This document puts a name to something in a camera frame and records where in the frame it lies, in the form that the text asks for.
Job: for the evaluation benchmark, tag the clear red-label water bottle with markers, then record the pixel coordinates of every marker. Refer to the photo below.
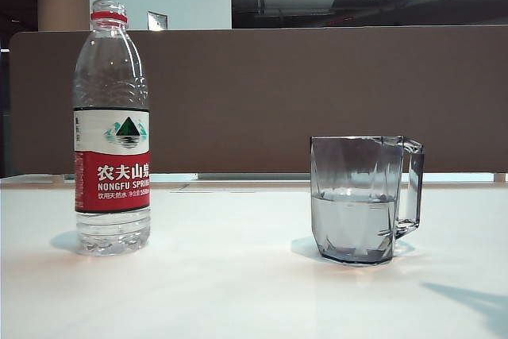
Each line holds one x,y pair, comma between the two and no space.
111,172

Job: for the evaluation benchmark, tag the transparent grey plastic mug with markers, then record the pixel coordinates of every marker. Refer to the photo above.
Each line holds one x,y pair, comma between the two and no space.
349,216

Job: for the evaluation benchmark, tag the brown desk partition panel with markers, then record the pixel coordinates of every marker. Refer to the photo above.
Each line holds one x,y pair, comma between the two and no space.
297,97

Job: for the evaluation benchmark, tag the small silver wall plate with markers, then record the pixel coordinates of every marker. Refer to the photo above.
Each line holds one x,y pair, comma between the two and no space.
157,20

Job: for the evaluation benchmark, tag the tan partition end bracket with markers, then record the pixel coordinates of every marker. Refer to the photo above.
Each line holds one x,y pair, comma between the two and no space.
499,177

